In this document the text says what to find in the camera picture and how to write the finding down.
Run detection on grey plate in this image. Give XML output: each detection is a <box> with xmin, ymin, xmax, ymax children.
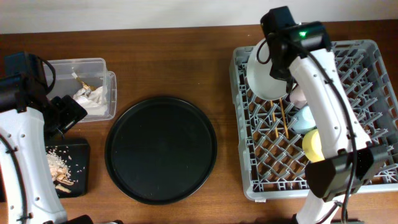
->
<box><xmin>246</xmin><ymin>39</ymin><xmax>287</xmax><ymax>100</ymax></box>

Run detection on pink cup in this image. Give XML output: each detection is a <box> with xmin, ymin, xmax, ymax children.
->
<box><xmin>289</xmin><ymin>85</ymin><xmax>307</xmax><ymax>109</ymax></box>

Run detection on wooden chopstick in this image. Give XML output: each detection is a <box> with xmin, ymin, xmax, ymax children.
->
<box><xmin>270</xmin><ymin>101</ymin><xmax>279</xmax><ymax>138</ymax></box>
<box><xmin>279</xmin><ymin>98</ymin><xmax>289</xmax><ymax>139</ymax></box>

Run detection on white napkin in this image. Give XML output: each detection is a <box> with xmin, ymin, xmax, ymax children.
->
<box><xmin>73</xmin><ymin>86</ymin><xmax>108</xmax><ymax>116</ymax></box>

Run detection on light blue cup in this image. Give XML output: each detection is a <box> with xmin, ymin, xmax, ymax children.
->
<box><xmin>292</xmin><ymin>106</ymin><xmax>316</xmax><ymax>134</ymax></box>

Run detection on food scraps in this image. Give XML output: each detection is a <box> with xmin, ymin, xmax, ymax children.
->
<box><xmin>46</xmin><ymin>147</ymin><xmax>89</xmax><ymax>198</ymax></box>

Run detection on yellow bowl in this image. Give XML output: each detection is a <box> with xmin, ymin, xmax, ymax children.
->
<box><xmin>302</xmin><ymin>129</ymin><xmax>325</xmax><ymax>162</ymax></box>

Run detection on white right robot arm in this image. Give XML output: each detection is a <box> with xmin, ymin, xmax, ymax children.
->
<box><xmin>260</xmin><ymin>6</ymin><xmax>389</xmax><ymax>223</ymax></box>

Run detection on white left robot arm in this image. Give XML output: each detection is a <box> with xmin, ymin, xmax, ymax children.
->
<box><xmin>1</xmin><ymin>52</ymin><xmax>92</xmax><ymax>223</ymax></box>

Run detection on clear plastic waste bin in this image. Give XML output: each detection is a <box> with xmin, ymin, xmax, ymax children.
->
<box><xmin>47</xmin><ymin>58</ymin><xmax>117</xmax><ymax>123</ymax></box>

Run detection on waste in clear bin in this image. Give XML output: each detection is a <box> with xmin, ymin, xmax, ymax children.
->
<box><xmin>72</xmin><ymin>72</ymin><xmax>96</xmax><ymax>95</ymax></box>

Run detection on grey dishwasher rack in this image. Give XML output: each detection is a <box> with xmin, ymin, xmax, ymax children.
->
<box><xmin>229</xmin><ymin>40</ymin><xmax>397</xmax><ymax>202</ymax></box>

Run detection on black rectangular bin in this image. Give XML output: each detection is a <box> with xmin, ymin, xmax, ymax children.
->
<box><xmin>45</xmin><ymin>139</ymin><xmax>90</xmax><ymax>198</ymax></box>

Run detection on round black tray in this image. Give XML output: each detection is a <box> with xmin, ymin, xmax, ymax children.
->
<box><xmin>104</xmin><ymin>96</ymin><xmax>218</xmax><ymax>205</ymax></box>

